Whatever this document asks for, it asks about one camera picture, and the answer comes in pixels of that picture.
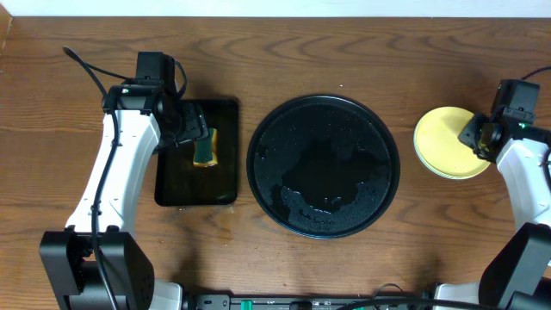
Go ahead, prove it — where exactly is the round black tray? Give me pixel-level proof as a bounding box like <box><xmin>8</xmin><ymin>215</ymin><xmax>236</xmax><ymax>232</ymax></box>
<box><xmin>246</xmin><ymin>95</ymin><xmax>400</xmax><ymax>239</ymax></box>

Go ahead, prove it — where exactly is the yellow plate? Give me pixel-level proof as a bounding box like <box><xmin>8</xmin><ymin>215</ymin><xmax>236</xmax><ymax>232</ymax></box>
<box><xmin>413</xmin><ymin>107</ymin><xmax>490</xmax><ymax>180</ymax></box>

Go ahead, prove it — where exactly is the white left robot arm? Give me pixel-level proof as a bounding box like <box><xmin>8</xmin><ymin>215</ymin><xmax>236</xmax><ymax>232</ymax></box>
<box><xmin>39</xmin><ymin>84</ymin><xmax>207</xmax><ymax>309</ymax></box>

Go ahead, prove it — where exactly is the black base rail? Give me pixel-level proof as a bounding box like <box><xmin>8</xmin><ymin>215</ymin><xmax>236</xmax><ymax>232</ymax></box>
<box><xmin>184</xmin><ymin>283</ymin><xmax>483</xmax><ymax>310</ymax></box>

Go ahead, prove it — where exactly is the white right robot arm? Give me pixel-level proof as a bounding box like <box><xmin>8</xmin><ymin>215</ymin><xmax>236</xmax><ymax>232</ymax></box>
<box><xmin>459</xmin><ymin>114</ymin><xmax>550</xmax><ymax>309</ymax></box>

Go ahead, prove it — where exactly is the rectangular black tray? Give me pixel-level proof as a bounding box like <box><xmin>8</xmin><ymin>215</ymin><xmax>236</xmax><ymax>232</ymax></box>
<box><xmin>154</xmin><ymin>99</ymin><xmax>239</xmax><ymax>207</ymax></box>

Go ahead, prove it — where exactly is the yellow green sponge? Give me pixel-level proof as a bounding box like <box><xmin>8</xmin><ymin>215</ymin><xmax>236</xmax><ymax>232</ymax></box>
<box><xmin>193</xmin><ymin>128</ymin><xmax>218</xmax><ymax>168</ymax></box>

